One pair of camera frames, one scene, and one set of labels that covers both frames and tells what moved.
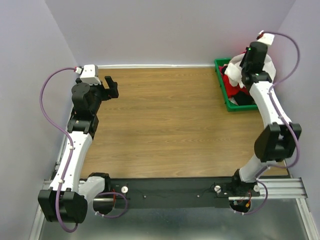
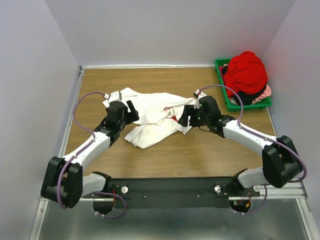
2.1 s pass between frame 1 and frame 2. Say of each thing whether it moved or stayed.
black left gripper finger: moved
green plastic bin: stayed
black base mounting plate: stayed
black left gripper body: moved
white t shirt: moved
